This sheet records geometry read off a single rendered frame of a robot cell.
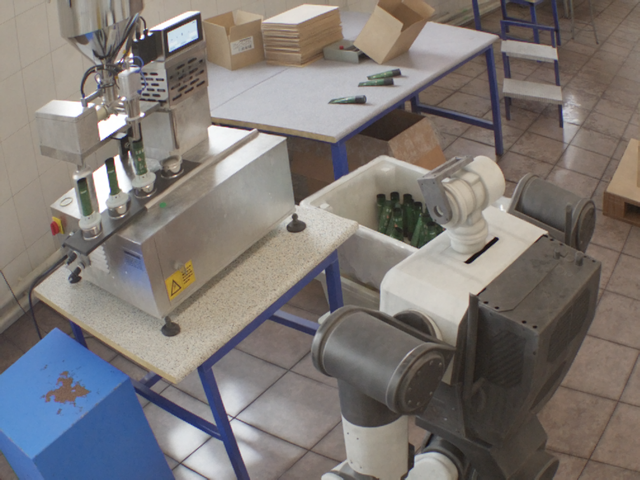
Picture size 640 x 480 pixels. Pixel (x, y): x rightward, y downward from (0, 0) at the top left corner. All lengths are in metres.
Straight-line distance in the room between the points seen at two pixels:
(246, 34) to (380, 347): 2.92
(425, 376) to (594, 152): 3.74
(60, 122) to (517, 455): 1.48
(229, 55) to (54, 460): 2.34
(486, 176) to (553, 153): 3.45
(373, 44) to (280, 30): 0.43
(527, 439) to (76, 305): 1.46
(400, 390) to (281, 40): 2.87
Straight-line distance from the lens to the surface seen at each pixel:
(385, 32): 3.54
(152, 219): 2.04
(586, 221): 1.26
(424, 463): 1.36
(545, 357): 1.04
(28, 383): 2.34
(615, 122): 5.14
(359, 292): 2.65
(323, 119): 3.07
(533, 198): 1.28
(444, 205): 1.05
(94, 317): 2.24
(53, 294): 2.41
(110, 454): 2.29
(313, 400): 2.93
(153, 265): 2.01
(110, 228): 2.04
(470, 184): 1.08
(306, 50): 3.69
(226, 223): 2.19
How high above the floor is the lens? 1.99
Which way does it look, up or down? 32 degrees down
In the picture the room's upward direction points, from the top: 7 degrees counter-clockwise
